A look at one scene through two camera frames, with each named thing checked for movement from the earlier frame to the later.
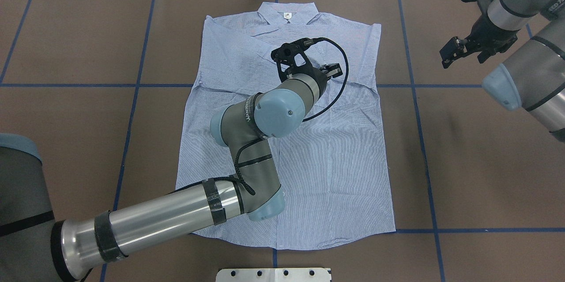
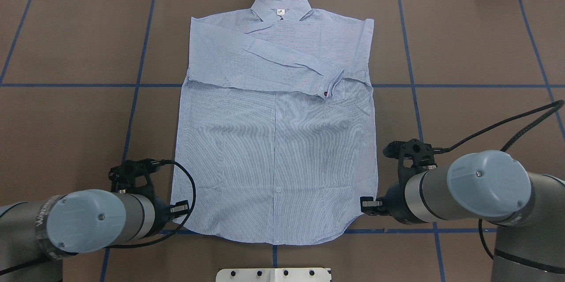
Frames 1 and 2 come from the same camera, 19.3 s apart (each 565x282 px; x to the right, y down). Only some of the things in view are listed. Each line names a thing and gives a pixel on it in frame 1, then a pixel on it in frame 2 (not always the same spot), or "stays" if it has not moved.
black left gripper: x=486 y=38 → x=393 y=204
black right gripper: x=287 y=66 → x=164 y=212
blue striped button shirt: x=333 y=167 stays
